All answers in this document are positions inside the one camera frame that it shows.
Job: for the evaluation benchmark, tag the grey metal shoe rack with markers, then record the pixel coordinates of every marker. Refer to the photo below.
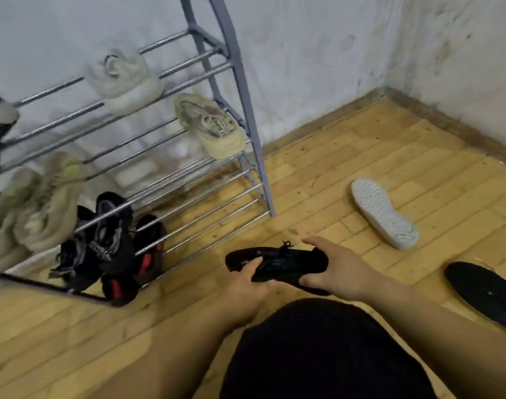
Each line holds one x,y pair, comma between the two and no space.
239,78

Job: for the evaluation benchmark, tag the black orange sneaker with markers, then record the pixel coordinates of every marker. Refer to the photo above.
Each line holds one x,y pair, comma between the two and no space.
485,295
286,263

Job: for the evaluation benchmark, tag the black shoe with red tab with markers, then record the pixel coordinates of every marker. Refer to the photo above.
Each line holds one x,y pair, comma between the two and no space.
149,249
120,290

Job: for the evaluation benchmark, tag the person's black shorts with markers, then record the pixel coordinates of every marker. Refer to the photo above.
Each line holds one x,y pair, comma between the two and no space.
319,353

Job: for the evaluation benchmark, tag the black green sneaker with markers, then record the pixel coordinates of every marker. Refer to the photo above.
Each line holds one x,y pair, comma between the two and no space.
1,116

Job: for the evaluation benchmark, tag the black red sneaker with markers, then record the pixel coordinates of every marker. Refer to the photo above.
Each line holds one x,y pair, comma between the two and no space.
111,236

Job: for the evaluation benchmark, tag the person's right forearm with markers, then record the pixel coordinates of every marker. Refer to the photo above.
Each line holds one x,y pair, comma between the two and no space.
456,349

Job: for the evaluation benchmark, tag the person's left hand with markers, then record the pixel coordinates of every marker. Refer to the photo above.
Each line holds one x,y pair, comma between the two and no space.
244,295

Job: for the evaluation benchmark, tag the person's right hand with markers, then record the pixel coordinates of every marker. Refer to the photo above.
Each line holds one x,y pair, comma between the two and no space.
348,278

